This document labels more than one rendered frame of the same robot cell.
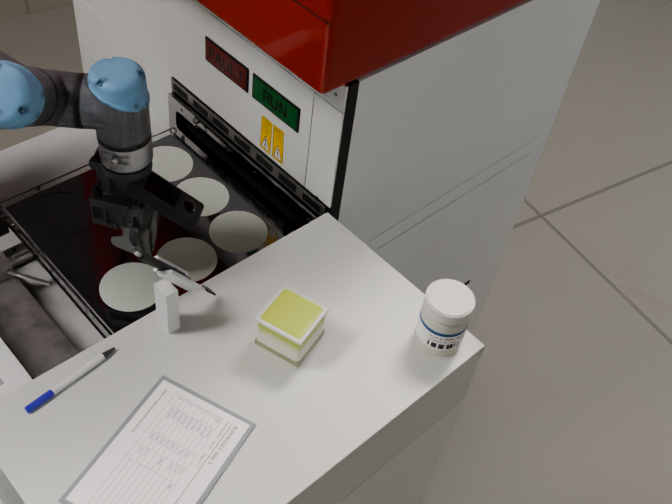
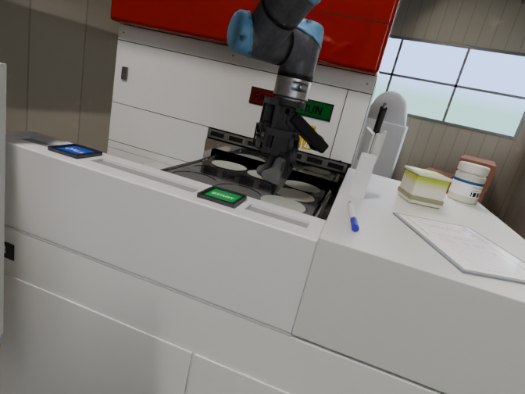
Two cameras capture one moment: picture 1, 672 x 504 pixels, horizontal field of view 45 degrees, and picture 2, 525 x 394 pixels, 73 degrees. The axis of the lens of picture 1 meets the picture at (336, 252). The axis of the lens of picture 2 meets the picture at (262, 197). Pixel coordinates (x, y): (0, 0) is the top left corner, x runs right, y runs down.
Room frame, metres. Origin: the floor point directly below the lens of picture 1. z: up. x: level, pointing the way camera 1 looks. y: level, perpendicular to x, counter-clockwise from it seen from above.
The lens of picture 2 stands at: (0.17, 0.69, 1.12)
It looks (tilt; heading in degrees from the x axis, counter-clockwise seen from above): 16 degrees down; 333
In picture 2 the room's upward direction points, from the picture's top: 13 degrees clockwise
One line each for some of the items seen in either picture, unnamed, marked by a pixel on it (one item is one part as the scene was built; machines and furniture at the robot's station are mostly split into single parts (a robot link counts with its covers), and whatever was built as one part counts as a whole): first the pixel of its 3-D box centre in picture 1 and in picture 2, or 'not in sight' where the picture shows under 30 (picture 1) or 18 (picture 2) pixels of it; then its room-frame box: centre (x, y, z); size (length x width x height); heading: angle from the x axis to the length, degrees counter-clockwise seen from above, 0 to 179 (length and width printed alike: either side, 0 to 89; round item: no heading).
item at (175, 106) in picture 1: (240, 171); (269, 170); (1.11, 0.20, 0.89); 0.44 x 0.02 x 0.10; 49
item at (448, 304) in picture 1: (443, 318); (468, 182); (0.74, -0.17, 1.01); 0.07 x 0.07 x 0.10
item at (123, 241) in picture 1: (129, 244); (273, 176); (0.84, 0.32, 0.95); 0.06 x 0.03 x 0.09; 85
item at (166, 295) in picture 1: (176, 289); (366, 162); (0.70, 0.21, 1.03); 0.06 x 0.04 x 0.13; 139
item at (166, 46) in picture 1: (188, 65); (225, 116); (1.24, 0.32, 1.02); 0.81 x 0.03 x 0.40; 49
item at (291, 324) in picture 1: (290, 327); (423, 187); (0.69, 0.05, 1.00); 0.07 x 0.07 x 0.07; 66
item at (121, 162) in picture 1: (125, 149); (292, 90); (0.86, 0.32, 1.13); 0.08 x 0.08 x 0.05
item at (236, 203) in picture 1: (149, 223); (252, 183); (0.94, 0.32, 0.90); 0.34 x 0.34 x 0.01; 49
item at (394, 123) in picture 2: not in sight; (378, 138); (4.83, -3.64, 0.77); 0.79 x 0.70 x 1.54; 38
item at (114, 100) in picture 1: (118, 103); (299, 50); (0.86, 0.32, 1.21); 0.09 x 0.08 x 0.11; 96
